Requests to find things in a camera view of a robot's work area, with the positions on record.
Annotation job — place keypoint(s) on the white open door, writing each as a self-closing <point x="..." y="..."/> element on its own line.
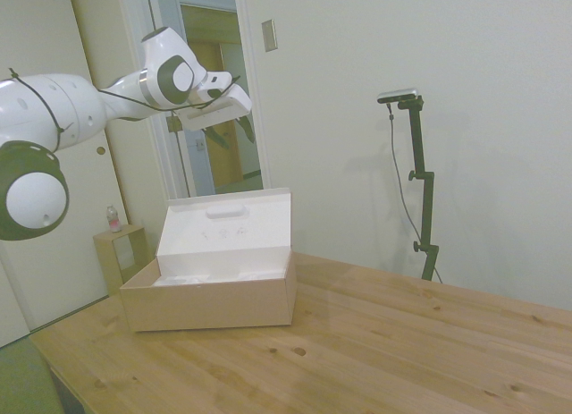
<point x="172" y="52"/>

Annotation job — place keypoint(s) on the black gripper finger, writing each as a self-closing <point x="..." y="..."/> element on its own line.
<point x="218" y="137"/>
<point x="247" y="128"/>

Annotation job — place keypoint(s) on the white closet door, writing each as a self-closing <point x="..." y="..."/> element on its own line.
<point x="53" y="29"/>

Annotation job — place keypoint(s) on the wooden cube shelf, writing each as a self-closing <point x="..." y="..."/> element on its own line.
<point x="107" y="262"/>

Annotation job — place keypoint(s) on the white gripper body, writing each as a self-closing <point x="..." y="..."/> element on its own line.
<point x="232" y="105"/>

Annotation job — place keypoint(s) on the brown cardboard box with lid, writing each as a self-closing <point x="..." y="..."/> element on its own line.
<point x="201" y="302"/>

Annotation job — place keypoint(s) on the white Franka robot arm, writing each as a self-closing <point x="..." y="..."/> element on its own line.
<point x="44" y="105"/>

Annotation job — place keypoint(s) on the clear bottle with pink liquid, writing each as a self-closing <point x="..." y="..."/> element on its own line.
<point x="112" y="219"/>

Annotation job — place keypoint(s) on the beige wall switch plate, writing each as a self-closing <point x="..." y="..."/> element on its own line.
<point x="269" y="36"/>

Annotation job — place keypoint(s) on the grey stereo camera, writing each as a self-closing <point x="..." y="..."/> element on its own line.
<point x="399" y="95"/>

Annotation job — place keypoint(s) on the black camera stand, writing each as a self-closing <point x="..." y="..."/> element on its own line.
<point x="422" y="163"/>

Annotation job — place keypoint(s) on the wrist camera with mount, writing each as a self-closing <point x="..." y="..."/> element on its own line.
<point x="205" y="113"/>

